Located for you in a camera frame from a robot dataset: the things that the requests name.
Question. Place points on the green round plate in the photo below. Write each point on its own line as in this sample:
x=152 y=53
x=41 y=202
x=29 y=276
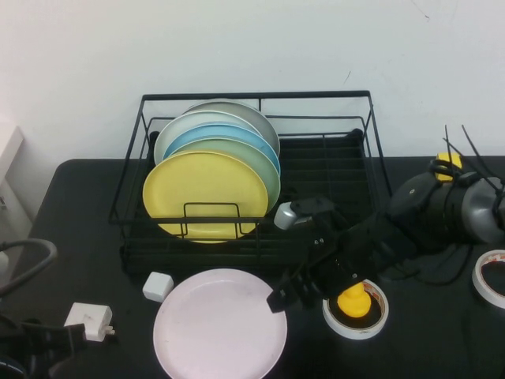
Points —
x=260 y=166

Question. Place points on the white tape roll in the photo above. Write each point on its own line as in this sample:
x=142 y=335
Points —
x=355 y=334
x=479 y=286

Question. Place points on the yellow round plate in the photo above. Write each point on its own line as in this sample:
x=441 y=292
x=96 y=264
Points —
x=205 y=181

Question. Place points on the white power adapter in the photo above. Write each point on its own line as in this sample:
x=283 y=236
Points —
x=92 y=316

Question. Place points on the white cabinet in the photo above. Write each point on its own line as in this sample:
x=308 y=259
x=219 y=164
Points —
x=10 y=166

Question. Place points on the grey round plate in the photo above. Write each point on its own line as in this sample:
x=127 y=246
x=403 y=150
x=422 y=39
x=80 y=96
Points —
x=252 y=114

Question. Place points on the black zip tie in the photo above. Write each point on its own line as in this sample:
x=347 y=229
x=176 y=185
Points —
x=479 y=162
x=450 y=146

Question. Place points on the blue round plate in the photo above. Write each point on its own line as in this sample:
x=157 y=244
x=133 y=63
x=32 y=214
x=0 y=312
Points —
x=221 y=132

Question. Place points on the small white cube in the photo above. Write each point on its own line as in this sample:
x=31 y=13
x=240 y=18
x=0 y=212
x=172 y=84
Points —
x=157 y=286

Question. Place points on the pale white round plate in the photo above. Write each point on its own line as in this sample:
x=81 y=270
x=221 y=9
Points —
x=177 y=126

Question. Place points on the yellow rubber duck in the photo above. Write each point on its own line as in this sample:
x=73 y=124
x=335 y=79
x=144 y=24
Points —
x=355 y=305

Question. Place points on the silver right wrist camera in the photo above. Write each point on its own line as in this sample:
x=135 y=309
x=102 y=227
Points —
x=286 y=215

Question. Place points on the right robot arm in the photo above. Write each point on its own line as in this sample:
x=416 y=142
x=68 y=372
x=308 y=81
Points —
x=418 y=197

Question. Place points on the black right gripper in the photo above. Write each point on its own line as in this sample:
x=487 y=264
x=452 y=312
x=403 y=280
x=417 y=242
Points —
x=355 y=252

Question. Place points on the pink round plate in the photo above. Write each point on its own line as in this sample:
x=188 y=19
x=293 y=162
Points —
x=217 y=327

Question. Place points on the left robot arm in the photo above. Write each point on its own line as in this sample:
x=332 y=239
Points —
x=10 y=367

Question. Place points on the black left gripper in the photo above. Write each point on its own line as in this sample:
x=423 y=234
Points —
x=39 y=339

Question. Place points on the yellow cube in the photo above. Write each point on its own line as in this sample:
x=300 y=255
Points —
x=450 y=158

